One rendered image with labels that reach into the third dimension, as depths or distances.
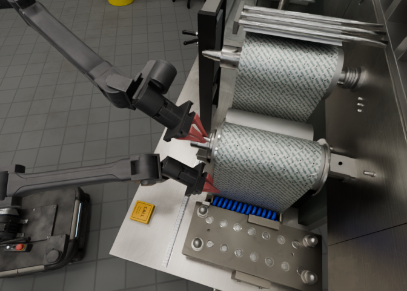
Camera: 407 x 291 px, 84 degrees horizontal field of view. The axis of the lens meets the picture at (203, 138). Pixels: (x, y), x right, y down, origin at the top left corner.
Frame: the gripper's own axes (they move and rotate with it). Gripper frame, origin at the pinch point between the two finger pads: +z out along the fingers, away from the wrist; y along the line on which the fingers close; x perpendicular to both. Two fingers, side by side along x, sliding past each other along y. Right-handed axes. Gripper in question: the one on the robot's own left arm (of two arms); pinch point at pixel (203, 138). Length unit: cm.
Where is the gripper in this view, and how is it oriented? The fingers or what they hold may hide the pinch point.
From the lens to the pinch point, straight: 59.5
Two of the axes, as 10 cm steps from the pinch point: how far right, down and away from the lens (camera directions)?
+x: 6.4, -2.2, -7.4
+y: -2.6, 8.4, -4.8
